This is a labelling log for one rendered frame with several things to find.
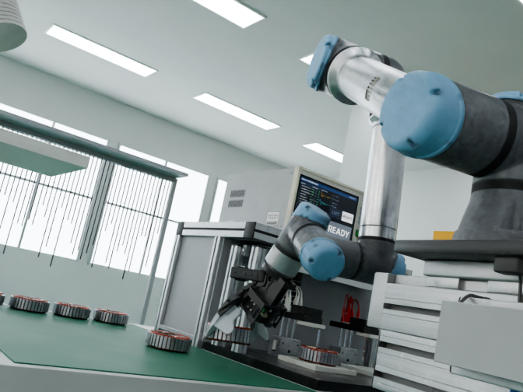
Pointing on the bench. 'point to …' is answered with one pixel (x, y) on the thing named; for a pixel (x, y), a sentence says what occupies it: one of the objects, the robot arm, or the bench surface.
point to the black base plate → (345, 383)
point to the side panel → (188, 286)
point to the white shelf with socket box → (39, 155)
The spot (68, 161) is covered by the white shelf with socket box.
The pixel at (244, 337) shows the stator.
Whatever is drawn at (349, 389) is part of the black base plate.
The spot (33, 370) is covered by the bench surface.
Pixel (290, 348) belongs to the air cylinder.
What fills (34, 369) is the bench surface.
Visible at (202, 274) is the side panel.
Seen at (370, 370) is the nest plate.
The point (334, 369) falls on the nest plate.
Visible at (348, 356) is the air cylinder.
